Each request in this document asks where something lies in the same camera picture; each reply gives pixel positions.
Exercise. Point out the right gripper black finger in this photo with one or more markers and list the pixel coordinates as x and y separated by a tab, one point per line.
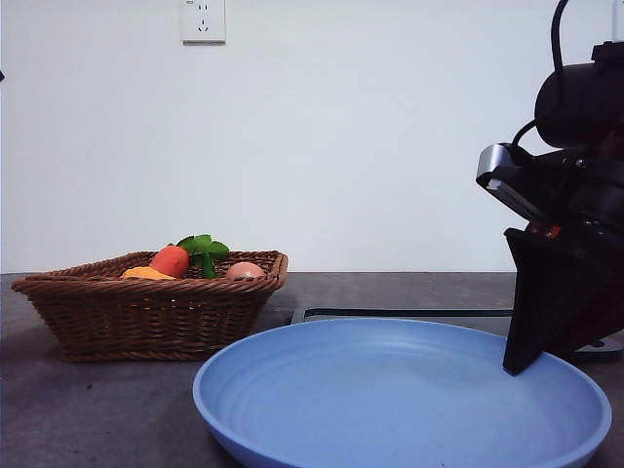
531	292
599	302

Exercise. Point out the blue round plate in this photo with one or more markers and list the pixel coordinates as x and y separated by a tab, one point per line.
365	390

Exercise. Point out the yellow-orange corn cob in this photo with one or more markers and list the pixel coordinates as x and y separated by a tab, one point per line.
146	274

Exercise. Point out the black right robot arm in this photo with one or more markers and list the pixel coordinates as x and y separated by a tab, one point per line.
570	102

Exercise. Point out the brown wicker basket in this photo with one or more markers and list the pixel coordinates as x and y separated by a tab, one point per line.
146	322

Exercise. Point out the black rectangular tray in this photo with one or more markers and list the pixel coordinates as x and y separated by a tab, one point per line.
390	312

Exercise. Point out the brown egg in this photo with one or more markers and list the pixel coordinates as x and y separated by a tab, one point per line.
245	271

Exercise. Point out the orange carrot with green leaves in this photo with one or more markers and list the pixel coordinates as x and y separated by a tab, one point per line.
170	261

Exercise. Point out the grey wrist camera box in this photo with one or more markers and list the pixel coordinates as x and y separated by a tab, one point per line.
502	163

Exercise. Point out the white wall socket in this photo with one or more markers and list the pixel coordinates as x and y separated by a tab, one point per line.
205	24

